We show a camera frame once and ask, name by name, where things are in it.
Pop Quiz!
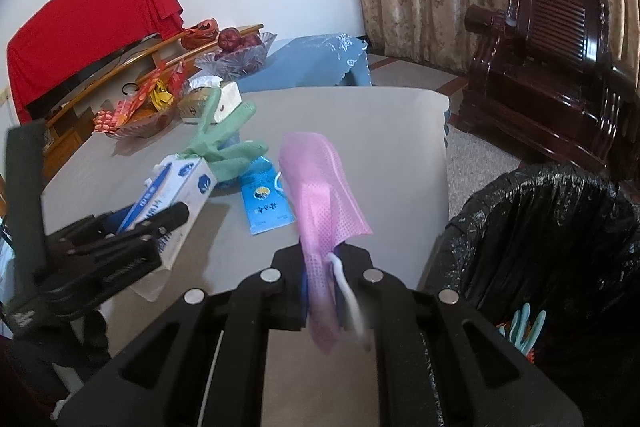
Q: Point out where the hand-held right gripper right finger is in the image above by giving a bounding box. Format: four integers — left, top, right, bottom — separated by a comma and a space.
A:
332, 244, 586, 427

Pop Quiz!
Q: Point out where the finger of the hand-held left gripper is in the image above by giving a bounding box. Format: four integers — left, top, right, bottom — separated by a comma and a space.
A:
65, 202, 190, 256
46, 205, 141, 244

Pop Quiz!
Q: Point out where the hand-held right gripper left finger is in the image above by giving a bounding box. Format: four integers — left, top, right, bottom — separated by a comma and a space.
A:
50, 244, 308, 427

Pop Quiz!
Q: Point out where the white and blue cardboard box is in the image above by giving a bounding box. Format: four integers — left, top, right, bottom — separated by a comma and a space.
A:
131, 156, 219, 270

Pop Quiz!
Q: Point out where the pink face mask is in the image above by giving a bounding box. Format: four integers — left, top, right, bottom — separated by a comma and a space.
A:
278, 132, 373, 355

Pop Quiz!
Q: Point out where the teal rubber glove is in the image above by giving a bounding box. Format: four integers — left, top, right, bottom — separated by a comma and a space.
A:
497, 303, 547, 353

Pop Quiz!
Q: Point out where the black bag lined trash bin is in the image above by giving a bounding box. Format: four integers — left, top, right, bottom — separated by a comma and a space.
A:
422, 163, 640, 427

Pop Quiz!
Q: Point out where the wooden television cabinet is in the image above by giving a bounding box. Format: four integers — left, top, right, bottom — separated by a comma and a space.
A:
42, 24, 264, 180

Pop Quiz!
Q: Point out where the blue flat packet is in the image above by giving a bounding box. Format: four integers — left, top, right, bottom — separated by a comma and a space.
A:
240, 157, 296, 236

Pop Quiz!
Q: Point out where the glass candy bowl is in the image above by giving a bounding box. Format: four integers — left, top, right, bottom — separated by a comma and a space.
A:
92, 107, 176, 140

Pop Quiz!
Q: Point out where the green rubber glove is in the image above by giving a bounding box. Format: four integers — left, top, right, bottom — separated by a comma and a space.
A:
181, 88, 271, 180

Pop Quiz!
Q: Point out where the black television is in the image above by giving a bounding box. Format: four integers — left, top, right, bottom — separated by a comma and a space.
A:
22, 34, 166, 120

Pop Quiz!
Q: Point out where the bowl of red snack packets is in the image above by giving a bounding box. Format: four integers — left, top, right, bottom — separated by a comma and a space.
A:
94, 59, 188, 132

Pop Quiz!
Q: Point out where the grey table cover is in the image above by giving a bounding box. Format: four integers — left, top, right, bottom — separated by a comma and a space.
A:
40, 85, 449, 427

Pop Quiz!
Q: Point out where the tissue box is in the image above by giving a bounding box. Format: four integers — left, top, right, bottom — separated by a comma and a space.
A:
177, 76, 242, 125

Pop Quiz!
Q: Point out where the glass fruit bowl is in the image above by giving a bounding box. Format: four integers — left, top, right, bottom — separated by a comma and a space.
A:
194, 32, 277, 78

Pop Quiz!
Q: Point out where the red cloth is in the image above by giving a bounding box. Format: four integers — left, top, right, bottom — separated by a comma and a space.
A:
6, 0, 183, 125

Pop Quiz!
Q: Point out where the blue embroidered cloth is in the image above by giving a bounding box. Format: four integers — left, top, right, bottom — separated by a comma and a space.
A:
235, 33, 373, 92

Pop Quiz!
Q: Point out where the dark wooden armchair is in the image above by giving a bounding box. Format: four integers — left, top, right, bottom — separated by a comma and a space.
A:
457, 0, 640, 180

